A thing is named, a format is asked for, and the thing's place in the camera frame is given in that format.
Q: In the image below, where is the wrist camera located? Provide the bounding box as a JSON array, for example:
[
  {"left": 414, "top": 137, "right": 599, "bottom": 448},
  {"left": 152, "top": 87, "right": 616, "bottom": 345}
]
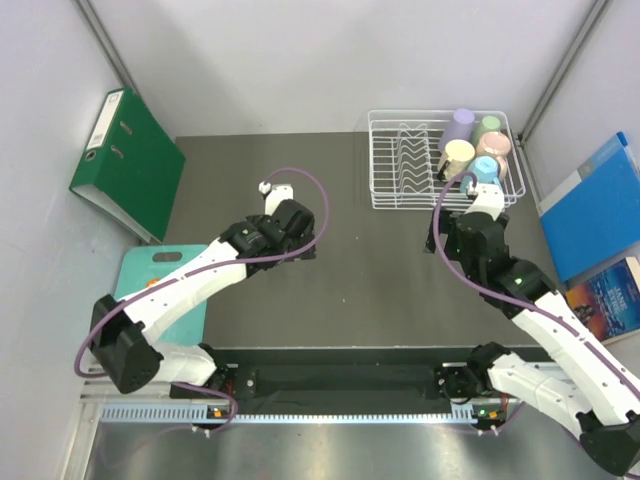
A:
[
  {"left": 465, "top": 183, "right": 505, "bottom": 220},
  {"left": 258, "top": 182, "right": 294, "bottom": 215}
]

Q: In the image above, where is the teal cutting board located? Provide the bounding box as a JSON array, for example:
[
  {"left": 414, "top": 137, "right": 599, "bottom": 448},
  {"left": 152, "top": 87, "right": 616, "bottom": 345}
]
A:
[{"left": 114, "top": 244, "right": 206, "bottom": 346}]

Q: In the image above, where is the white wire dish rack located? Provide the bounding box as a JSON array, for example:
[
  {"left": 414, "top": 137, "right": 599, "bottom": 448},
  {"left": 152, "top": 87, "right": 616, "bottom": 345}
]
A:
[{"left": 368, "top": 109, "right": 526, "bottom": 211}]

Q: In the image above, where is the blue folder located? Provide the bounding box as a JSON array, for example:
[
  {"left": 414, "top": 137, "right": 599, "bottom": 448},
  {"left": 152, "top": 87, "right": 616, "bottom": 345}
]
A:
[{"left": 540, "top": 131, "right": 639, "bottom": 282}]

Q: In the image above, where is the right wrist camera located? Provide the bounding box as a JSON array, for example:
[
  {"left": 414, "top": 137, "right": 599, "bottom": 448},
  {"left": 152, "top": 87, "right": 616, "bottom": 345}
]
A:
[{"left": 465, "top": 183, "right": 505, "bottom": 220}]

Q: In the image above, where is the pink mug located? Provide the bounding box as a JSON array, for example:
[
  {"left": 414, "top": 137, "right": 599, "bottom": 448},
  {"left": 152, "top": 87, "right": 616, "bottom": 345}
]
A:
[{"left": 476, "top": 131, "right": 512, "bottom": 180}]

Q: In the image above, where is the green ring binder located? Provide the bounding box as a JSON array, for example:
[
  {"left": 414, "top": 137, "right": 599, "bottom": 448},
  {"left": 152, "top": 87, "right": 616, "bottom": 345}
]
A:
[{"left": 69, "top": 88, "right": 185, "bottom": 243}]

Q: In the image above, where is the green cup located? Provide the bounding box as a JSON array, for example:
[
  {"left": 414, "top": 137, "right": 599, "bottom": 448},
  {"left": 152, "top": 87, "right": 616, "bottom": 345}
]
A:
[{"left": 471, "top": 115, "right": 502, "bottom": 145}]

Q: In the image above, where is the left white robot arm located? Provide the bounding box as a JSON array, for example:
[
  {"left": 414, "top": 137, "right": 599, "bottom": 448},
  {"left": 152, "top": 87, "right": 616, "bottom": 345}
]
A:
[{"left": 89, "top": 199, "right": 315, "bottom": 397}]

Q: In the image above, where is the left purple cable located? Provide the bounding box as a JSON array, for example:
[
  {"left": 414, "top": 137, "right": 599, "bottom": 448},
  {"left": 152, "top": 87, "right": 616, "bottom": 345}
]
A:
[{"left": 73, "top": 168, "right": 331, "bottom": 431}]

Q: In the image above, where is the aluminium rail frame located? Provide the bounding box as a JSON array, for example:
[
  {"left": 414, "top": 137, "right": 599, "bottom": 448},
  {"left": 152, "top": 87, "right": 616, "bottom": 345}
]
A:
[{"left": 59, "top": 359, "right": 640, "bottom": 480}]

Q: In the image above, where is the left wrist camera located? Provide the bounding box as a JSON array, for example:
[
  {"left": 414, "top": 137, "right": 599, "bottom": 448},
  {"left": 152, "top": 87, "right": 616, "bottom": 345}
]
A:
[{"left": 258, "top": 182, "right": 294, "bottom": 215}]

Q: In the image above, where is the cream mug black handle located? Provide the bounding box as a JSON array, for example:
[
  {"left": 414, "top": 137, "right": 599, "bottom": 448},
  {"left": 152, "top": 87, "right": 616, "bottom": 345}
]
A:
[{"left": 437, "top": 139, "right": 476, "bottom": 181}]

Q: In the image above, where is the purple cup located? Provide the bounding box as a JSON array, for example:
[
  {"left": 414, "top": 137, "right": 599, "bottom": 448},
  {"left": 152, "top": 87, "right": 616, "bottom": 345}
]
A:
[{"left": 438, "top": 108, "right": 475, "bottom": 153}]

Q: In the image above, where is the Jane Eyre book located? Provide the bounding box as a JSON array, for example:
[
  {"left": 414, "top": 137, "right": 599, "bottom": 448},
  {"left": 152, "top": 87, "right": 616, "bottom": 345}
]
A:
[{"left": 566, "top": 257, "right": 639, "bottom": 344}]

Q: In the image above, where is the blue mug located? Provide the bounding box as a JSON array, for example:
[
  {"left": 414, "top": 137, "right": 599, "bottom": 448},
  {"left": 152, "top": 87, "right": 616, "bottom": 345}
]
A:
[{"left": 468, "top": 156, "right": 500, "bottom": 185}]

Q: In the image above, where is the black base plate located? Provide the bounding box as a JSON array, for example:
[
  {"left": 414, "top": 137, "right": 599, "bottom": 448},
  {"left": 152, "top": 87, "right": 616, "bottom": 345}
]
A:
[{"left": 169, "top": 347, "right": 556, "bottom": 414}]

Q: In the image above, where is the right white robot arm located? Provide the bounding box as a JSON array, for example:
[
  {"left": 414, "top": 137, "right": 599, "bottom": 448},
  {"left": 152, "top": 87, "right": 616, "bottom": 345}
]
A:
[{"left": 425, "top": 209, "right": 639, "bottom": 477}]

